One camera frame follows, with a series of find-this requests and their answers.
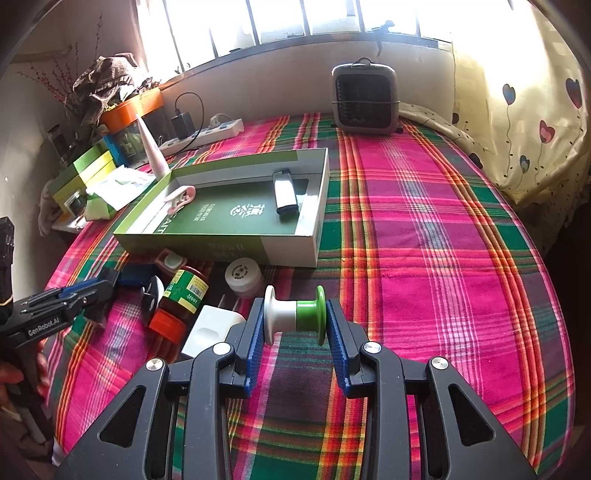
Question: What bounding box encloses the white charger cube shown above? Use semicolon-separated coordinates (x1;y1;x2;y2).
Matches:
179;305;245;360

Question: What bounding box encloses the black round disc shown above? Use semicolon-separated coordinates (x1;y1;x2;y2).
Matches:
140;275;165;326

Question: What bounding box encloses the brown jar red lid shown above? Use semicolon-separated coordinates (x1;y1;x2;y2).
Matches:
148;266;208;345

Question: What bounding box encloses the green white spool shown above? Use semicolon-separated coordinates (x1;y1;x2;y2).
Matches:
263;285;327;346

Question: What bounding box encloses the small white round bottle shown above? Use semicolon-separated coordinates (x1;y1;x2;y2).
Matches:
224;257;264;298

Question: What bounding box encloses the pink oblong case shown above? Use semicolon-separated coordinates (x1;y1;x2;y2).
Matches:
164;185;197;211

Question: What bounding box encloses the black silver lighter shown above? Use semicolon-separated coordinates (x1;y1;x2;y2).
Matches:
273;170;298;216

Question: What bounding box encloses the person left hand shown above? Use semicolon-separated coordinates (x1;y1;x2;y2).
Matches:
0;343;50;411

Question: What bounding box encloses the green tissue pack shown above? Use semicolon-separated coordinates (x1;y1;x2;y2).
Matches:
84;194;117;222

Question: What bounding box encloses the yellow green box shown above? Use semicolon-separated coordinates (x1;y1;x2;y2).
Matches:
48;144;115;213

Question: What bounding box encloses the white cosmetic tube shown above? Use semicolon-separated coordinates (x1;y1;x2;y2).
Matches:
136;115;170;180

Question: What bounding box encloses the plaid pink green tablecloth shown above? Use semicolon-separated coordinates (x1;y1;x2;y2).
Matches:
43;111;578;480

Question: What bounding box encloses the orange lid glass tank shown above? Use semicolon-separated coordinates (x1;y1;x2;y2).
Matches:
97;88;170;168

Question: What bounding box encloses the dried plant bundle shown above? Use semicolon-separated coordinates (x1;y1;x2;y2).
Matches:
17;16;159;142

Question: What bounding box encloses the green cardboard box tray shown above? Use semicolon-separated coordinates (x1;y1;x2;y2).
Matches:
114;148;329;268

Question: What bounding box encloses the white power strip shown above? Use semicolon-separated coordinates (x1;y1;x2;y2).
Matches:
159;119;245;156

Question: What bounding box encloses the heart pattern cream curtain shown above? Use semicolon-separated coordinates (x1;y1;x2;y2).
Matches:
400;1;590;241

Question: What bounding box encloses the grey small fan heater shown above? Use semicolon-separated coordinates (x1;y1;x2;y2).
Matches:
332;57;400;135

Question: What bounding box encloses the black charger cable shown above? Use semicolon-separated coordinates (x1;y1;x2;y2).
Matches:
171;91;205;153

